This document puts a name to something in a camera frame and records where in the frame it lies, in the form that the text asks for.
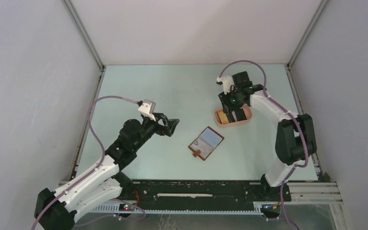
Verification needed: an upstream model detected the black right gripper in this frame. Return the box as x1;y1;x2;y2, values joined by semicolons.
218;86;244;115

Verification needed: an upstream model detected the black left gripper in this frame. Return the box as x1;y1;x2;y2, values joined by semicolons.
132;113;178;151

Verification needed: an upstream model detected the pink plastic tray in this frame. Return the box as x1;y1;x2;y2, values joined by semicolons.
214;104;251;127

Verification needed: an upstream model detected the brown leather card holder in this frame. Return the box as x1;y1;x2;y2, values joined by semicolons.
188;126;225;161

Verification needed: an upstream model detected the grey white credit card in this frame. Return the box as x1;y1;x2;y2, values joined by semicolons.
189;138;214;159

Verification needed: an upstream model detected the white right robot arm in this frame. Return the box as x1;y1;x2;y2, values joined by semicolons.
216;71;317;200

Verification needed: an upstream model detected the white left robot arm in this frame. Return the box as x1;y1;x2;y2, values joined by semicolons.
32;113;180;230

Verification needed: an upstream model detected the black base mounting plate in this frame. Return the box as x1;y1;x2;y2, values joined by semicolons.
119;180;291;212

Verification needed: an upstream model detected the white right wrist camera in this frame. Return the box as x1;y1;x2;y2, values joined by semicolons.
217;76;236;95

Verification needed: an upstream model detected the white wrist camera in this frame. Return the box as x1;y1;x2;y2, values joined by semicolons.
217;76;236;95
138;100;156;121

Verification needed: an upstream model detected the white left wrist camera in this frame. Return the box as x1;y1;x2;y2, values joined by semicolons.
138;100;156;121

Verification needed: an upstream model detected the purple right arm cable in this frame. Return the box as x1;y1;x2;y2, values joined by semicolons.
218;60;310;230

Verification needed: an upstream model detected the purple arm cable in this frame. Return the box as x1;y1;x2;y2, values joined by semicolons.
30;95;147;230
218;60;310;230

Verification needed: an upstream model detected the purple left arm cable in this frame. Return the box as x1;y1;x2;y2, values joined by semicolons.
30;95;147;230

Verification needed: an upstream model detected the white cable duct strip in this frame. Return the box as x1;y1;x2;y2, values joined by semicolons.
87;202;263;215

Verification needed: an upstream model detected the aluminium frame rail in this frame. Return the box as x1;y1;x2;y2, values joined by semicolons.
54;181;344;205

